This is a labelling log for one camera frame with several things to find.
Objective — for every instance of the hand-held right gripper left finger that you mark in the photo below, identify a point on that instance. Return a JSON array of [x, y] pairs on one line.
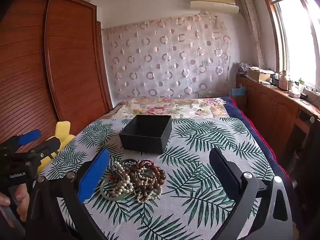
[[93, 175]]

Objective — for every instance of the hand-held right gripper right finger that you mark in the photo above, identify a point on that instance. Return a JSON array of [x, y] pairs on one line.
[[225, 172]]

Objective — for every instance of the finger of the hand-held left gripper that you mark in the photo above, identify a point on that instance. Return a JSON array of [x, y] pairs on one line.
[[28, 136], [47, 146]]

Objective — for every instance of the green jade bangle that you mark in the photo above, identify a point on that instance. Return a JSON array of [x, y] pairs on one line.
[[106, 196]]

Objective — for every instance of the pile of bead jewelry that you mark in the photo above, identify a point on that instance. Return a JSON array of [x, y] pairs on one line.
[[145, 177]]

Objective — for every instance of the black square box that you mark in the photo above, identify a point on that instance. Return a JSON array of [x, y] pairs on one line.
[[142, 142]]

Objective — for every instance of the person's left hand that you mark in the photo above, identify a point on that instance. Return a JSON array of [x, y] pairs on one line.
[[21, 202]]

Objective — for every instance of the yellow plush pillow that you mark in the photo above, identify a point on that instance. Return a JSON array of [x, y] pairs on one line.
[[63, 132]]

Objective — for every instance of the dark blue blanket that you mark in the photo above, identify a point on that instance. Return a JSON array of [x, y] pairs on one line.
[[250, 120]]

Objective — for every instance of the wooden wardrobe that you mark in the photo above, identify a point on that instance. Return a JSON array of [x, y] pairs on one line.
[[70, 67]]

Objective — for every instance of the wooden cabinet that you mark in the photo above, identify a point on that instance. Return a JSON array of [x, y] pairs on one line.
[[270, 105]]

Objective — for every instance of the cardboard box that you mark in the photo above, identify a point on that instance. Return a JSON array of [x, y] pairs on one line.
[[258, 76]]

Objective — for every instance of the small white box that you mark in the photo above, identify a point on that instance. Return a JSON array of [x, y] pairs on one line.
[[294, 94]]

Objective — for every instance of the patterned cloth pile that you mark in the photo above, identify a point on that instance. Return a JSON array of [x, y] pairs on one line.
[[242, 67]]

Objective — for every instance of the pink jar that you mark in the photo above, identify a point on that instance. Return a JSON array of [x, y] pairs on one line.
[[283, 81]]

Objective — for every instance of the circle pattern curtain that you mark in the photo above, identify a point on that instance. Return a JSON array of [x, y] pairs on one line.
[[162, 62]]

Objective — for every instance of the white lattice curtain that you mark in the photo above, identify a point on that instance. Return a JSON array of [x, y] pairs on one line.
[[252, 30]]

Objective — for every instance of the window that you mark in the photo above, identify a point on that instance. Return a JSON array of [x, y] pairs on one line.
[[297, 42]]

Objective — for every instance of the wall air conditioner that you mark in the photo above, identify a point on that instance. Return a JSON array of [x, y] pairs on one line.
[[215, 5]]

